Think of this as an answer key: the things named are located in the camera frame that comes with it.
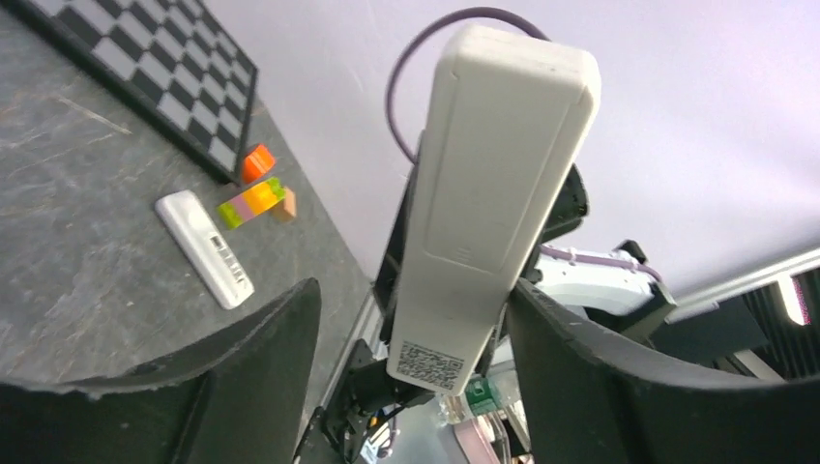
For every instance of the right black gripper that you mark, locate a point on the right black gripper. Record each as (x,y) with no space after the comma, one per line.
(465,234)

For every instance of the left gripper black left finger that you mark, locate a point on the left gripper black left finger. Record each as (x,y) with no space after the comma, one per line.
(235,396)

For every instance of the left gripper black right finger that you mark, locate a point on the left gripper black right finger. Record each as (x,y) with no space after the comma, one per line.
(594,396)

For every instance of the small white remote with buttons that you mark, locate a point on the small white remote with buttons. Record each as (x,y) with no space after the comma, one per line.
(506,119)

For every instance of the white remote control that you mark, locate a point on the white remote control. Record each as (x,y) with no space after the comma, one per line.
(198,237)

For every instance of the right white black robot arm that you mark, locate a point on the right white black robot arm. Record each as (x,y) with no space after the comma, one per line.
(617,288)

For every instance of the green orange block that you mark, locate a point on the green orange block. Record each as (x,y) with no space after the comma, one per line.
(251,202)

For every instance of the tan wooden block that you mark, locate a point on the tan wooden block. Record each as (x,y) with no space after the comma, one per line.
(286,209)

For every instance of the orange curved block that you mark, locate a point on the orange curved block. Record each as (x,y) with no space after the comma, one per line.
(257,163)

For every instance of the black white checkerboard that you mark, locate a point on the black white checkerboard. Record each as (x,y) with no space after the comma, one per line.
(170,61)

